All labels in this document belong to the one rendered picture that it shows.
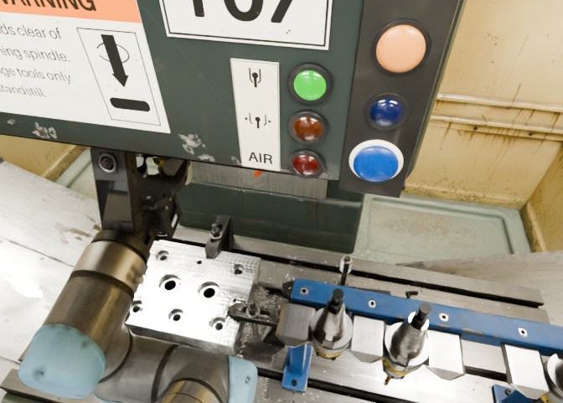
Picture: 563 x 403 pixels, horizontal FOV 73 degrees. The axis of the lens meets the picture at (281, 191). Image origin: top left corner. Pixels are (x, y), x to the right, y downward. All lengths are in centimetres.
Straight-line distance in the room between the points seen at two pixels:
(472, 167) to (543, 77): 40
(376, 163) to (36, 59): 25
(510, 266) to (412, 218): 45
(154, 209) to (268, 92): 31
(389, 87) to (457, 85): 120
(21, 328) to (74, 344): 101
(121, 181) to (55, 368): 20
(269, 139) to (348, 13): 10
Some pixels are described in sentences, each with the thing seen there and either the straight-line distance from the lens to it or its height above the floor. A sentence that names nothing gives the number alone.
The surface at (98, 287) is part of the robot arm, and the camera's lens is 46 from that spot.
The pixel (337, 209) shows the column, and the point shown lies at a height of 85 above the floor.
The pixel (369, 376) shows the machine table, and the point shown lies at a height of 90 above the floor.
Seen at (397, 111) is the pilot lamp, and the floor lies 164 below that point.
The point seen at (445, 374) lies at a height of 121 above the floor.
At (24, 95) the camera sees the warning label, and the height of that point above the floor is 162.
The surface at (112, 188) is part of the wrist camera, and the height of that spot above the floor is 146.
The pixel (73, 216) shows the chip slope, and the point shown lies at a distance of 162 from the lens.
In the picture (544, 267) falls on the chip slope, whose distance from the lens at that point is 140.
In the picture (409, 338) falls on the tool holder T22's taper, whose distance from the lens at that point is 57.
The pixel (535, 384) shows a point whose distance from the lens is 68.
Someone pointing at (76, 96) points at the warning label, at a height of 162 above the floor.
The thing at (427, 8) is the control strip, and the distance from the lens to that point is 22.
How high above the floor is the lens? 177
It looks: 45 degrees down
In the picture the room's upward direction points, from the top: 1 degrees counter-clockwise
